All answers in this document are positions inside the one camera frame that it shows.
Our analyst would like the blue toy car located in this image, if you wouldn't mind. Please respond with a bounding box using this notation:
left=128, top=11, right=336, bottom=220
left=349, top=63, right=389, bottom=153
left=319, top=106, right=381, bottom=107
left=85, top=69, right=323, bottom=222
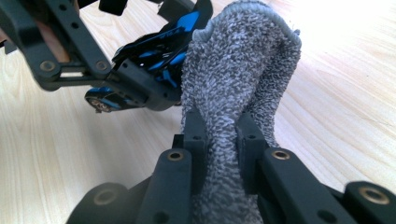
left=84, top=10, right=201, bottom=114

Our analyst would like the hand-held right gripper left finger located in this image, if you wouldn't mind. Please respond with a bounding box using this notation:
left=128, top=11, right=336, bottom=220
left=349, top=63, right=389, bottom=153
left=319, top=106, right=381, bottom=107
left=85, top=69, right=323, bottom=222
left=136, top=110, right=208, bottom=224

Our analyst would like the grey terry towel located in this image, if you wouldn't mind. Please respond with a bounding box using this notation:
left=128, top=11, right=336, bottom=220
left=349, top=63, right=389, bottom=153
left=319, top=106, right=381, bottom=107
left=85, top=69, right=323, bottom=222
left=179, top=0, right=303, bottom=224

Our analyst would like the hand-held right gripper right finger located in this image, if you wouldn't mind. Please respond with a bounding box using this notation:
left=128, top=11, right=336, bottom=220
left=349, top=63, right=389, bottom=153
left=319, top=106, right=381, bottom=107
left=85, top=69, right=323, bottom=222
left=234, top=111, right=356, bottom=224

